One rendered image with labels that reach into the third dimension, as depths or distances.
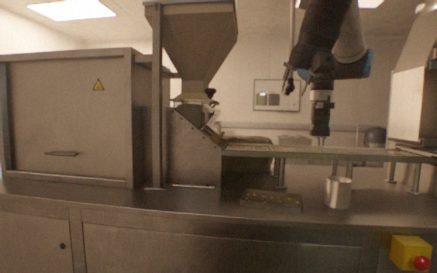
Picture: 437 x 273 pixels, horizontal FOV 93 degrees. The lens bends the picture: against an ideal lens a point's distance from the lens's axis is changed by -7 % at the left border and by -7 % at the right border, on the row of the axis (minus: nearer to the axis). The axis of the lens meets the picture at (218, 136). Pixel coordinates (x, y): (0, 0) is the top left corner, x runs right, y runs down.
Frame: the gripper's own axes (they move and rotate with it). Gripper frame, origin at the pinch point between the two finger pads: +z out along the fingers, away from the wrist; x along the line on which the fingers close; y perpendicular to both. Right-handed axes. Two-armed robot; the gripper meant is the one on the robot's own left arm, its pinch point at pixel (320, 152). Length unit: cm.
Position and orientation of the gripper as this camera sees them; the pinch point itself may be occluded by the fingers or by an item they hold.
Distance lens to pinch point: 98.6
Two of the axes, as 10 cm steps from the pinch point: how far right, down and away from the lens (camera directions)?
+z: -0.2, 9.9, 1.0
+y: 1.3, -1.0, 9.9
